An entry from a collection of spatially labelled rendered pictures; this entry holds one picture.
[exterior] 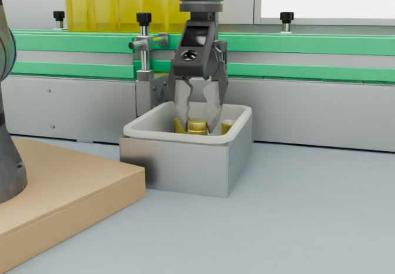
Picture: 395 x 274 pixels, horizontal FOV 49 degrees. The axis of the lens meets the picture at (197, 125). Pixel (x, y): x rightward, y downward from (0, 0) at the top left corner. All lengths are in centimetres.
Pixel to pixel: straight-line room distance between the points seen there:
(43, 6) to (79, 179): 76
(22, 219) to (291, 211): 34
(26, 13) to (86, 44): 45
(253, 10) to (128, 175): 57
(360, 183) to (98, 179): 41
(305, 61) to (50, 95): 51
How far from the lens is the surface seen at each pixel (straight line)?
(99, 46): 88
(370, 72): 88
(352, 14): 103
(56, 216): 54
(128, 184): 61
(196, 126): 72
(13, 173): 58
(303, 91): 86
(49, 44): 94
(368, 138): 89
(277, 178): 72
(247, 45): 88
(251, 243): 53
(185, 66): 63
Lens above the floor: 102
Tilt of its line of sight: 15 degrees down
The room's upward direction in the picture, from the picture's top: straight up
